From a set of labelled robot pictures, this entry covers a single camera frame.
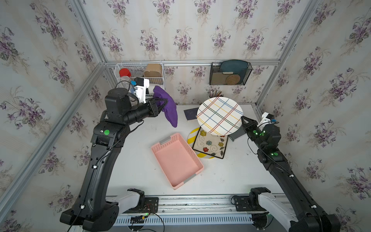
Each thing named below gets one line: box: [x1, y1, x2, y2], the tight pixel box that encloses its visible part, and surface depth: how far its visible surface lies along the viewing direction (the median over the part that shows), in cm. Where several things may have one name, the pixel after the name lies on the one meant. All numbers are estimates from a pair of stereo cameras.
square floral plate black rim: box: [192, 126, 229, 160], surface depth 96 cm
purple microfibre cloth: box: [152, 85, 178, 128], surface depth 58 cm
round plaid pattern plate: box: [196, 96, 244, 136], surface depth 79 cm
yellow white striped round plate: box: [187, 127, 215, 160], surface depth 100 cm
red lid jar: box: [118, 68, 132, 78], surface depth 94 cm
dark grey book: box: [228, 125, 247, 142], surface depth 72 cm
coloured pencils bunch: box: [208, 89, 224, 99], surface depth 110 cm
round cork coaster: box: [225, 74, 241, 86], surface depth 99 cm
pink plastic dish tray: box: [151, 132, 204, 190], surface depth 93 cm
